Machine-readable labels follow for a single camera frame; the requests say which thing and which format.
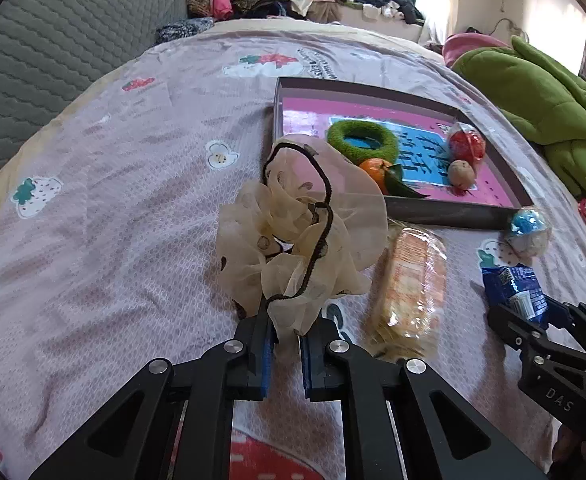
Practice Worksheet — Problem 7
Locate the blue snack packet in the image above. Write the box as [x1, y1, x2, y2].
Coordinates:
[481, 264, 556, 323]

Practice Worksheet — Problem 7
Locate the blue patterned cloth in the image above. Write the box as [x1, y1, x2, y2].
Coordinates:
[155, 16, 215, 45]

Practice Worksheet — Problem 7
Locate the clear wrapped blue candy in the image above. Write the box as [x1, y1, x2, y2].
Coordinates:
[504, 206, 552, 257]

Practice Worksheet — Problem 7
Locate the clear cracker packet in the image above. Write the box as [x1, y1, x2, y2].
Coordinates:
[368, 225, 448, 361]

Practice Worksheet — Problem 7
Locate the colourful surprise egg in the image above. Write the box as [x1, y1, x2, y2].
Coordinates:
[447, 122, 487, 166]

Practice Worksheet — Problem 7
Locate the green fuzzy ring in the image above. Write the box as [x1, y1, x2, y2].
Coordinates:
[326, 120, 399, 165]

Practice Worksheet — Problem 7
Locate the dark pink cloth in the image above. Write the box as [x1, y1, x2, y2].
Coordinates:
[442, 32, 514, 63]

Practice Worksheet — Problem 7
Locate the shallow pink cardboard box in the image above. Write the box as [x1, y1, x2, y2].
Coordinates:
[271, 76, 534, 231]

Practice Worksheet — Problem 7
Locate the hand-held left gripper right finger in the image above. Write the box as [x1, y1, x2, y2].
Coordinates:
[300, 317, 548, 480]

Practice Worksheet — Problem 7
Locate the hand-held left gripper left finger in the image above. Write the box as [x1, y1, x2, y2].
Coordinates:
[28, 305, 279, 480]

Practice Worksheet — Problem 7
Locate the green fleece blanket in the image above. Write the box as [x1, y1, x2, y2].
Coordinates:
[450, 35, 586, 211]

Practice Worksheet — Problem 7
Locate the pink strawberry printed blanket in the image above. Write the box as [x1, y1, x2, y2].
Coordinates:
[0, 27, 586, 480]

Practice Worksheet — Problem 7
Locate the brown potato toy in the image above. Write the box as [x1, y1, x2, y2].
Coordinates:
[447, 159, 476, 191]

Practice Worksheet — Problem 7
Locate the orange tangerine with leaves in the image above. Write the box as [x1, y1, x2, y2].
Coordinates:
[359, 157, 431, 200]

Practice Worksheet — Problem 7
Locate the sheer beige drawstring bag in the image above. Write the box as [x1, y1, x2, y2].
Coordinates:
[216, 134, 390, 343]

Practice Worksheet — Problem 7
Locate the grey quilted headboard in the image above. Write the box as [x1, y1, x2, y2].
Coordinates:
[0, 0, 189, 211]

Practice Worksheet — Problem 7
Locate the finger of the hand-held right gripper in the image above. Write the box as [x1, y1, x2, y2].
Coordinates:
[488, 302, 554, 362]
[545, 295, 586, 349]

